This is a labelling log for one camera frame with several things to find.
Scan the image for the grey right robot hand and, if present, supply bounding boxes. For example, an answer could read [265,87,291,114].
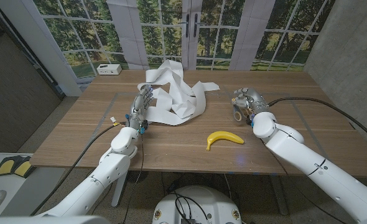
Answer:
[231,87,270,124]

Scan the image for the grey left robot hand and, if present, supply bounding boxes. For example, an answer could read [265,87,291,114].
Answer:
[126,84,155,134]

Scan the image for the grey yellow handled scissors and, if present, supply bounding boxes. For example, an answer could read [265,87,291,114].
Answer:
[233,104,253,123]

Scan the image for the white receipt paper strip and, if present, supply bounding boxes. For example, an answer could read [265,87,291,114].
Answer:
[141,59,221,126]

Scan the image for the yellow toy banana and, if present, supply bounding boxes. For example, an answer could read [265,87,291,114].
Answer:
[205,131,245,151]

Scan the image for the white power strip box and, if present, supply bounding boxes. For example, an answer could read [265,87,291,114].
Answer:
[96,63,123,76]

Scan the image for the printed window forest backdrop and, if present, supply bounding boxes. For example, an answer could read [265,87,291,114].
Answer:
[0,0,337,97]

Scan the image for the white table leg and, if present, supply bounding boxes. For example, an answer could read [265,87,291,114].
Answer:
[111,169,129,208]

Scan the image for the grey table leg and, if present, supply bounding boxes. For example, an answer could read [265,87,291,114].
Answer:
[269,174,289,216]

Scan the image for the white robot torso base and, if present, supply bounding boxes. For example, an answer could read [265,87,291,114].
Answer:
[152,185,242,224]

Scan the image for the yellow black foot pedal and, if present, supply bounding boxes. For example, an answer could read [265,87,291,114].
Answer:
[0,156,16,177]
[14,157,37,179]

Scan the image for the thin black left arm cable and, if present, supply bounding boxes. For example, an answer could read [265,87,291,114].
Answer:
[121,133,144,223]

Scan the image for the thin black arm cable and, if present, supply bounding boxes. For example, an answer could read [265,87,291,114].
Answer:
[121,133,144,223]
[259,138,348,224]

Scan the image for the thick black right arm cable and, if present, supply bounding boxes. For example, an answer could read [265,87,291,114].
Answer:
[267,96,367,147]

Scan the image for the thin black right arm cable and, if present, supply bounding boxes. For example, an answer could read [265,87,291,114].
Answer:
[259,138,348,224]

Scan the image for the black torso cables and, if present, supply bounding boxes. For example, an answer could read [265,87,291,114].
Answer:
[170,192,210,222]

